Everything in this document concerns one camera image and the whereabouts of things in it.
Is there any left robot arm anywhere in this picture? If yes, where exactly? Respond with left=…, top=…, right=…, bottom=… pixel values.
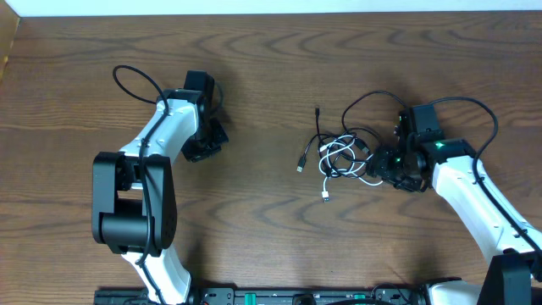
left=91, top=70, right=229, bottom=304

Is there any black usb cable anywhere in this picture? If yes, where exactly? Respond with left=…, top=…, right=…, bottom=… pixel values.
left=313, top=90, right=410, bottom=179
left=296, top=108, right=340, bottom=174

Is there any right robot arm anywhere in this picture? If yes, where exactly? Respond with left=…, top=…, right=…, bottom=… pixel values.
left=367, top=104, right=541, bottom=304

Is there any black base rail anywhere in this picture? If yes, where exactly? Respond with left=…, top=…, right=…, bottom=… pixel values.
left=92, top=286, right=520, bottom=305

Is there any white usb cable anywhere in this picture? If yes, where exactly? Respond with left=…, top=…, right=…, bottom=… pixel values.
left=317, top=134, right=384, bottom=203

